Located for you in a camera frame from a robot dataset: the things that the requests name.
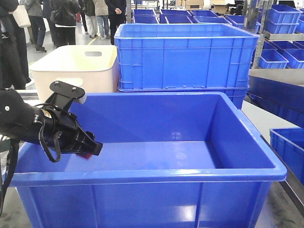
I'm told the red cube block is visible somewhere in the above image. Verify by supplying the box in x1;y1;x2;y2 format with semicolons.
77;153;92;159

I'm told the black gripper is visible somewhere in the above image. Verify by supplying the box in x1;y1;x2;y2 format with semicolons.
35;80;103;156

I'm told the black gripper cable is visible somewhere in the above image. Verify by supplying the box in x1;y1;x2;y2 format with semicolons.
0;103;63;214

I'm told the large blue crate behind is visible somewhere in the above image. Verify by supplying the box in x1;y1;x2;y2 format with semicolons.
114;23;259;108

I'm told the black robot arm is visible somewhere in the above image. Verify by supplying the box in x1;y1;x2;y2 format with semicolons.
0;81;103;162

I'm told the blue target bin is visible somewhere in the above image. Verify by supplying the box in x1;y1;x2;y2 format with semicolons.
11;92;287;228

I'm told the cream plastic bin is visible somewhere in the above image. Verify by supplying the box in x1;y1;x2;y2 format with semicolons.
29;45;119;102

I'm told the blue bin at right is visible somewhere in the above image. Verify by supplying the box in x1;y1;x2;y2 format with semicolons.
270;128;304;184

